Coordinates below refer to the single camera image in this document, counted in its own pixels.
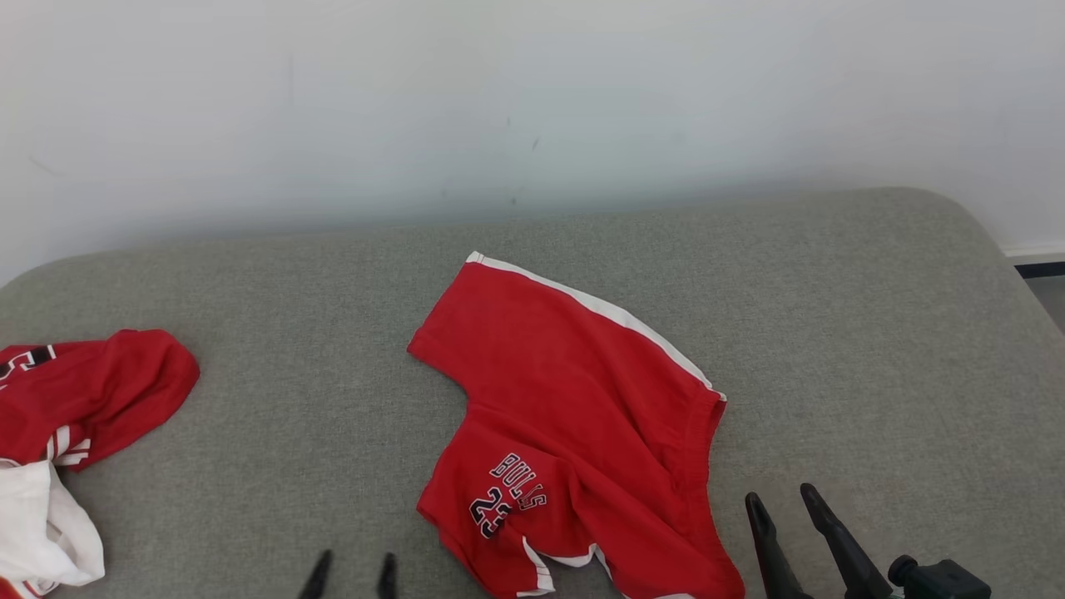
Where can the red Bulls 23 jersey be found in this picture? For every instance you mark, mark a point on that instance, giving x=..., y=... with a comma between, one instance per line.
x=100, y=391

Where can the white and black skirting board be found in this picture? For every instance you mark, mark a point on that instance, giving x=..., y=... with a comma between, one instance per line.
x=1036, y=259

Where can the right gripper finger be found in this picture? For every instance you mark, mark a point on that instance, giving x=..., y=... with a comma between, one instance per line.
x=844, y=553
x=770, y=557

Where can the red shorts with white stripe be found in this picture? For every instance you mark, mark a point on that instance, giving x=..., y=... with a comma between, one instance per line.
x=566, y=383

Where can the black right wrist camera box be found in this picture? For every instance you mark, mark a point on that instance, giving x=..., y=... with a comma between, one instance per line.
x=944, y=582

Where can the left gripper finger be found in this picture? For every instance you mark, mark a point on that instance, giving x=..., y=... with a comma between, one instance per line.
x=316, y=582
x=388, y=582

